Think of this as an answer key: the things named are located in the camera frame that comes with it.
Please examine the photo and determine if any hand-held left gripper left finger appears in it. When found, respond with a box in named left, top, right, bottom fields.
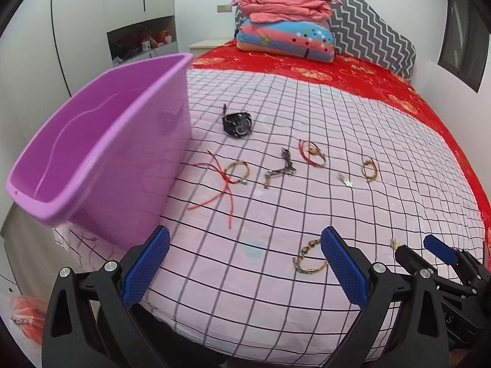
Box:
left=41, top=225, right=171, bottom=368

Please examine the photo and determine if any red cord charm bracelet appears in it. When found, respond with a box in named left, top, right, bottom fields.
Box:
left=298, top=139, right=329, bottom=168

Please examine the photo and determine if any dark framed window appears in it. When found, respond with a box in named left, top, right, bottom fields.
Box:
left=437, top=0, right=491, bottom=93

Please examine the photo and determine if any purple plastic basin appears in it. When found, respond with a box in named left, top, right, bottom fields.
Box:
left=6, top=53, right=194, bottom=250

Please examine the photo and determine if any black wristwatch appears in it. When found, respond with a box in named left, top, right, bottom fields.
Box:
left=222, top=104, right=254, bottom=139

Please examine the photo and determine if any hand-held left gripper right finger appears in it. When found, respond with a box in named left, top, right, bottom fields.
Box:
left=320, top=226, right=449, bottom=368

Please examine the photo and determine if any beige nightstand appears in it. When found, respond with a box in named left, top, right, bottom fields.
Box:
left=189, top=38, right=233, bottom=60

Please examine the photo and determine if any green yellow braided bracelet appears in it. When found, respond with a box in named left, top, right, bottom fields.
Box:
left=293, top=239, right=329, bottom=274

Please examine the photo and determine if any folded pink quilt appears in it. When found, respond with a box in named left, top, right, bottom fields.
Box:
left=232, top=0, right=340, bottom=24

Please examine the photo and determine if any white wardrobe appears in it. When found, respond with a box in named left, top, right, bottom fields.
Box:
left=0, top=0, right=179, bottom=102

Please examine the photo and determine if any gold brown braided bracelet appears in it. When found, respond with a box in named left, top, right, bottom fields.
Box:
left=361, top=158, right=380, bottom=182

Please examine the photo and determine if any colourful dotted pillow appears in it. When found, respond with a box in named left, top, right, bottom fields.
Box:
left=235, top=19, right=336, bottom=63

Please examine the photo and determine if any red string beaded bracelet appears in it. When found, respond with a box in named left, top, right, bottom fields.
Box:
left=187, top=150, right=251, bottom=230

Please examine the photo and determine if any pink checked bed sheet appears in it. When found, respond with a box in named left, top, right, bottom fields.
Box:
left=52, top=70, right=486, bottom=358

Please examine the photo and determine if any orange plastic bag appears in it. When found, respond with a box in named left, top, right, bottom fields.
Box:
left=10, top=295, right=49, bottom=346

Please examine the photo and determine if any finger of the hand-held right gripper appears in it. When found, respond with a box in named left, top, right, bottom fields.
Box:
left=395, top=245, right=436, bottom=277
left=423, top=235, right=459, bottom=265

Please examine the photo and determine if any dark cord bracelet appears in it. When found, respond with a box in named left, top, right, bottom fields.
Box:
left=262, top=148, right=297, bottom=190

